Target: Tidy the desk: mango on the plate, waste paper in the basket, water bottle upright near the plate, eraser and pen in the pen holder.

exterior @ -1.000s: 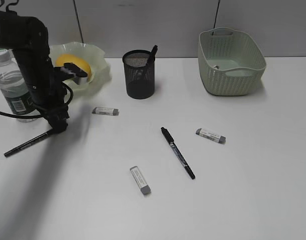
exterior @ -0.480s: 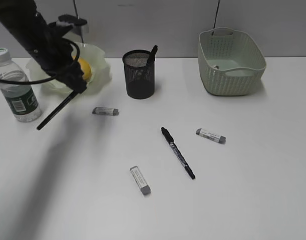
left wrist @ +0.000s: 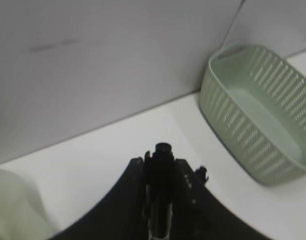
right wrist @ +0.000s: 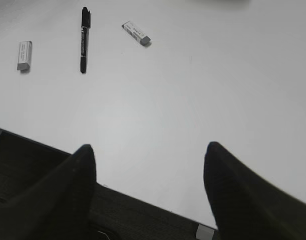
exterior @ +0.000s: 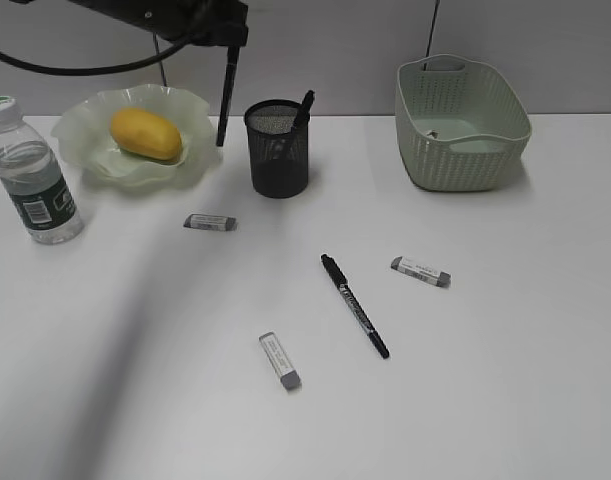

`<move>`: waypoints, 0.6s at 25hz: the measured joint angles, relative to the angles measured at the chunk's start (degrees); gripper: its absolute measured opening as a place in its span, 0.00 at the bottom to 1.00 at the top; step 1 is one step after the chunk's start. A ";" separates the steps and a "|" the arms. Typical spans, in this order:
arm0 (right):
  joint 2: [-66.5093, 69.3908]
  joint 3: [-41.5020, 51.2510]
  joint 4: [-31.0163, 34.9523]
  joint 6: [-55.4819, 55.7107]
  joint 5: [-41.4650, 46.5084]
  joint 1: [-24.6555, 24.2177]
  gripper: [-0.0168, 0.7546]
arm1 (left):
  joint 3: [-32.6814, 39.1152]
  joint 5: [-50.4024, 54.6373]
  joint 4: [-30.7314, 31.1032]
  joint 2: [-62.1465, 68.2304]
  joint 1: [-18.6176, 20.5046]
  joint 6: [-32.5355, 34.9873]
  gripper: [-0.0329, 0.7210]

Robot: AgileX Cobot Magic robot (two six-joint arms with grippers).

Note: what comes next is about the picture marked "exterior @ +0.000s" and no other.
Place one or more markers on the black mesh pen holder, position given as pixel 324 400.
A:
pixel 268 123

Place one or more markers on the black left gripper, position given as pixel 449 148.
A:
pixel 220 23

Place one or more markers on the yellow mango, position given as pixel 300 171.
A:
pixel 143 133

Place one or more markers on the pale green wavy plate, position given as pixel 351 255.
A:
pixel 84 139

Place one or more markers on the pale green woven basket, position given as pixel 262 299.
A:
pixel 483 128

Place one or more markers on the grey eraser right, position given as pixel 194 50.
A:
pixel 421 271

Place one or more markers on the clear water bottle green label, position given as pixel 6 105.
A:
pixel 33 180

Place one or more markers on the grey eraser front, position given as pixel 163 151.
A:
pixel 278 358

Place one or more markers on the black marker pen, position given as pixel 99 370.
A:
pixel 302 110
pixel 341 284
pixel 228 87

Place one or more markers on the grey eraser near holder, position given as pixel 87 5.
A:
pixel 210 222

